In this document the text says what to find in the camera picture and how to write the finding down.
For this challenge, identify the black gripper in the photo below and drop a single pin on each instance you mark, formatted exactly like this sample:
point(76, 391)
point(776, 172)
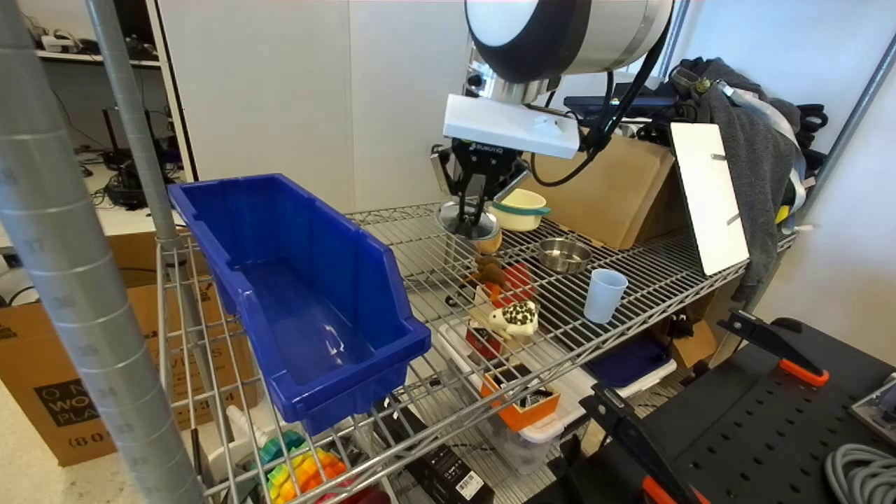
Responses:
point(461, 161)

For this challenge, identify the round steel pot lid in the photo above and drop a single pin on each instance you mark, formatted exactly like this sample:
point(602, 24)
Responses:
point(469, 224)

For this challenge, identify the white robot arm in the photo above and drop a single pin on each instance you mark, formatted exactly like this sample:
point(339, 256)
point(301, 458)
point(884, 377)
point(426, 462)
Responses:
point(523, 48)

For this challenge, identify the small steel pan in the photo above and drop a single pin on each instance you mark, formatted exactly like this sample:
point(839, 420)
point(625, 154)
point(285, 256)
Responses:
point(565, 254)

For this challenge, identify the cream bowl with green rim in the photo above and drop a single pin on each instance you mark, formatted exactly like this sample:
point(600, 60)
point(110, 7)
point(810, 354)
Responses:
point(523, 210)

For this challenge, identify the brown cardboard box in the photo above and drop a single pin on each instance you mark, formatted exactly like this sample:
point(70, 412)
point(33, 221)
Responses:
point(625, 198)

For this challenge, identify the light blue plastic cup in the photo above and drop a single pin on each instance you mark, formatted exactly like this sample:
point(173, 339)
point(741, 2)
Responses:
point(607, 293)

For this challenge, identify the blue plastic storage bin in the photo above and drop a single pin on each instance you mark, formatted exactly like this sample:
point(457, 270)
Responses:
point(321, 298)

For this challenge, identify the white rectangular board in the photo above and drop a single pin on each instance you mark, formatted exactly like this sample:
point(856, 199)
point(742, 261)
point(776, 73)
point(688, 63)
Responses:
point(710, 198)

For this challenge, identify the dark grey cloth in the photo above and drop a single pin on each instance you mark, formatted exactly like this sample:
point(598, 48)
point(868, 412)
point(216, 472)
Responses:
point(759, 135)

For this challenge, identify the rainbow stacking toy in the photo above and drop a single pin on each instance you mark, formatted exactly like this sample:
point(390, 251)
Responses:
point(292, 469)

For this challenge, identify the cardboard box on floor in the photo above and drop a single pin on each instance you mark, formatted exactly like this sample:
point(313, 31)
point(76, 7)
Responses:
point(40, 377)

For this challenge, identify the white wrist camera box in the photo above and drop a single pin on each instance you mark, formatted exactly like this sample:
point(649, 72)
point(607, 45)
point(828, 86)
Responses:
point(511, 128)

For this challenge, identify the wire shelf rack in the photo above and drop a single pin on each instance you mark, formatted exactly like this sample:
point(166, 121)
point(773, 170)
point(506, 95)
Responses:
point(469, 373)

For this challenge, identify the orange handled black clamp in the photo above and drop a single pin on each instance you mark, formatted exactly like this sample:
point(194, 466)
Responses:
point(768, 338)

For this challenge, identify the grey shelf post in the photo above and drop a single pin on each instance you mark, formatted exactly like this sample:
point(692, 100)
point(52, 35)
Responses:
point(52, 221)

